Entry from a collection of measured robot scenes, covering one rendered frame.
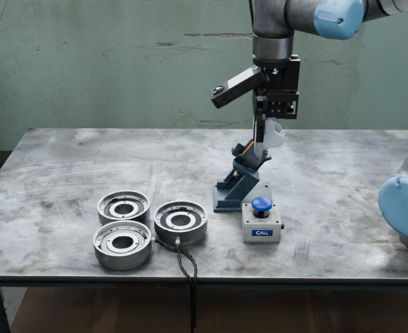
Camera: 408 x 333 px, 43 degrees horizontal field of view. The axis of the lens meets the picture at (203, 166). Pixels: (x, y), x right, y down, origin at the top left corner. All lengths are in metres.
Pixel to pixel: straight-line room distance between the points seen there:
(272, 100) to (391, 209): 0.30
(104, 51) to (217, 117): 0.65
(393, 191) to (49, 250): 0.62
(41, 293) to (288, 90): 0.75
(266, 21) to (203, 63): 1.64
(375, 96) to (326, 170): 1.51
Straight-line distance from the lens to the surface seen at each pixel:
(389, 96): 2.79
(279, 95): 1.00
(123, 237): 1.00
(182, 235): 0.99
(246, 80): 0.99
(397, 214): 0.89
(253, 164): 1.09
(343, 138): 1.45
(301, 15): 0.91
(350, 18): 0.89
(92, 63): 2.64
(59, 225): 1.10
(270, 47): 0.97
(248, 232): 1.01
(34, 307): 1.30
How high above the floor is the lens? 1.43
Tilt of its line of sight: 30 degrees down
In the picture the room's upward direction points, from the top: straight up
